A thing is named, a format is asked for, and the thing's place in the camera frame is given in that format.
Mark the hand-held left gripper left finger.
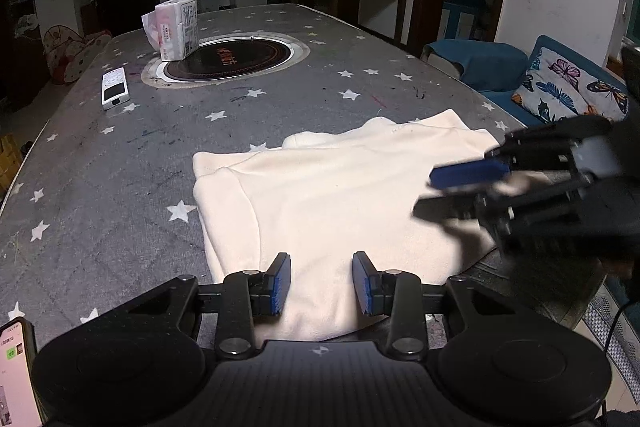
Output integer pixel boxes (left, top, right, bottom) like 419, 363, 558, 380
122, 252, 292, 360

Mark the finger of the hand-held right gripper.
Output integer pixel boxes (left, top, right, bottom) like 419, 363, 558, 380
429, 117, 613, 190
412, 179, 596, 250

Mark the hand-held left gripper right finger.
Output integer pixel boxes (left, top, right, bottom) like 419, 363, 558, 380
352, 251, 526, 360

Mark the cream hoodie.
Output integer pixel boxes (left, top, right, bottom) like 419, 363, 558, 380
192, 109, 546, 343

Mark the blue sofa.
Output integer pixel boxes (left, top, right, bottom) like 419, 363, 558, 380
422, 34, 640, 358

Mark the butterfly print cushion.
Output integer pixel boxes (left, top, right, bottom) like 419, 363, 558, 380
511, 47, 630, 125

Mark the blue cabinet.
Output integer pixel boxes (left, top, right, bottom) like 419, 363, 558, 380
442, 0, 488, 42

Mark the grey star-print table cover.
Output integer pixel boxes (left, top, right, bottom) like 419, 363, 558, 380
0, 3, 601, 348

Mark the round built-in induction cooker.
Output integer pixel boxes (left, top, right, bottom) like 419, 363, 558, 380
140, 34, 311, 88

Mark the white remote control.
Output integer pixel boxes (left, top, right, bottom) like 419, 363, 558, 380
101, 68, 131, 110

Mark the white tissue pack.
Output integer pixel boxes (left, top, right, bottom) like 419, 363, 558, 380
141, 0, 199, 62

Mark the smartphone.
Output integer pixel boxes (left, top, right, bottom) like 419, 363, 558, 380
0, 318, 43, 427

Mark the yellow crate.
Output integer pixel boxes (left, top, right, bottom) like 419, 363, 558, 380
0, 134, 23, 195

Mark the black cable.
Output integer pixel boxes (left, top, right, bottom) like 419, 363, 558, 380
602, 299, 633, 408

